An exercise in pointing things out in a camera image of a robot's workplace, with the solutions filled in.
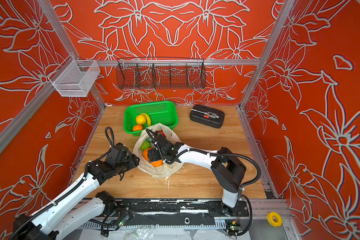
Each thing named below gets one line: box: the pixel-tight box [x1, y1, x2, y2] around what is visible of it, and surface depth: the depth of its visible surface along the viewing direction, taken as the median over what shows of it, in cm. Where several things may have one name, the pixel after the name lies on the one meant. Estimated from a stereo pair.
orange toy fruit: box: [132, 124, 143, 132], surface depth 100 cm
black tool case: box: [189, 105, 225, 129], surface depth 106 cm
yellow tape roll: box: [266, 211, 283, 227], surface depth 71 cm
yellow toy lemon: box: [136, 115, 147, 125], surface depth 106 cm
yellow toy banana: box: [140, 113, 152, 127], surface depth 109 cm
